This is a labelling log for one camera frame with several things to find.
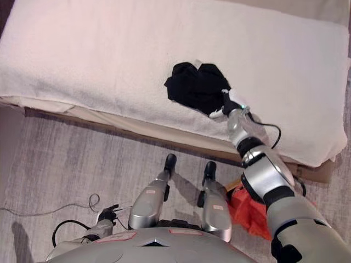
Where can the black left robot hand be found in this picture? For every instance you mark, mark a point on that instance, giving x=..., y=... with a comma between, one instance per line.
x=107, y=213

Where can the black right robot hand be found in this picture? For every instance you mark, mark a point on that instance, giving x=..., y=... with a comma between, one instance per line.
x=229, y=105

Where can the black garment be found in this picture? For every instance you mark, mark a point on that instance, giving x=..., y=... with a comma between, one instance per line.
x=196, y=87

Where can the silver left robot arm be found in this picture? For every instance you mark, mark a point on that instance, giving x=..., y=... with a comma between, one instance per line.
x=82, y=241

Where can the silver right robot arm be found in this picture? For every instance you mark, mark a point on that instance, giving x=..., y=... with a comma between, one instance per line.
x=266, y=175

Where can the beige bed sheet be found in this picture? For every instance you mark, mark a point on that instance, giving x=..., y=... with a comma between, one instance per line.
x=153, y=130

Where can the silver left robot leg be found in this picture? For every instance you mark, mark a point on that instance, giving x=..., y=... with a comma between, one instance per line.
x=149, y=202

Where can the grey robot torso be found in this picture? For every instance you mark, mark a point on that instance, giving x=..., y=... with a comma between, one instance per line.
x=153, y=248

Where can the grey striped rug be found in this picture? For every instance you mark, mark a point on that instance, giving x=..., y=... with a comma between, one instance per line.
x=55, y=164

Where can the red-orange cloth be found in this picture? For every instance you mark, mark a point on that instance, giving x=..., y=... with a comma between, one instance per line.
x=246, y=213

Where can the white fluffy blanket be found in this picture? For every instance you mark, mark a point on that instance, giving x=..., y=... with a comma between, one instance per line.
x=109, y=54

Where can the brown bed frame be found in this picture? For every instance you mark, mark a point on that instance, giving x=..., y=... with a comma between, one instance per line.
x=315, y=171

